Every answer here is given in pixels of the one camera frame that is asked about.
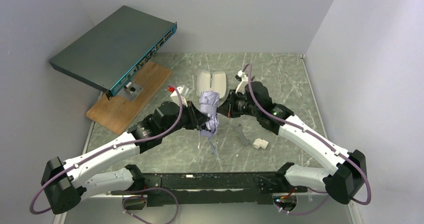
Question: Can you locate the purple umbrella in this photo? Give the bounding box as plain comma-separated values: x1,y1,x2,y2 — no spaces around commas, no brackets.
199,90,220,155

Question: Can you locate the cream umbrella case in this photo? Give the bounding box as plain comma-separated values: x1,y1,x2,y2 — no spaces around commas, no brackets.
195,69,227,100

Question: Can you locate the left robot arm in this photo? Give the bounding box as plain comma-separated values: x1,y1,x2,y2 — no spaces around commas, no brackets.
41,101,217,215

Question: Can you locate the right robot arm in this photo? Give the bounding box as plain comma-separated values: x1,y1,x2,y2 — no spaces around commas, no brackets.
216,81,372,205

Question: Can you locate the white pipe elbow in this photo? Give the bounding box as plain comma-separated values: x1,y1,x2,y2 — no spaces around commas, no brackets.
252,138,269,150

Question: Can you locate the wooden board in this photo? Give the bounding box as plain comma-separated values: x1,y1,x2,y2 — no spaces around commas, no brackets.
85,61,173,135

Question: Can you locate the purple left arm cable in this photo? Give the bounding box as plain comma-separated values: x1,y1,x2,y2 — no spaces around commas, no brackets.
29,84,185,224

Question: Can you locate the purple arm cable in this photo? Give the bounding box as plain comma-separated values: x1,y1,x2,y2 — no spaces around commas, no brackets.
241,63,373,216
29,84,185,224

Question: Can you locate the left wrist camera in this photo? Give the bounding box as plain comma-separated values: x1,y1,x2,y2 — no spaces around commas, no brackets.
168,85,190,106

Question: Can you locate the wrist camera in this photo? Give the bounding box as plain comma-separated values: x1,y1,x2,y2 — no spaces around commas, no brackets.
235,70,249,94
168,85,190,106

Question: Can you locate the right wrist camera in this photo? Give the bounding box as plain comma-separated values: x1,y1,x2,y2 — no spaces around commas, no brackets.
235,70,249,94

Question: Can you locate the metal switch stand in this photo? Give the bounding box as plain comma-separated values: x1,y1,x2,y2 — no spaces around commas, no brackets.
119,81,143,102

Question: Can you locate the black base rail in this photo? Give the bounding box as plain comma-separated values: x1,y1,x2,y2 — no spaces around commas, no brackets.
143,171,308,207

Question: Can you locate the dark network switch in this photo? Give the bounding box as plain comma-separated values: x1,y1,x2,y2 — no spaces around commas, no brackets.
48,5,178,100

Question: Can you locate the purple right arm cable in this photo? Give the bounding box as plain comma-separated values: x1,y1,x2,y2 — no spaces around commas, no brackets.
241,63,373,216

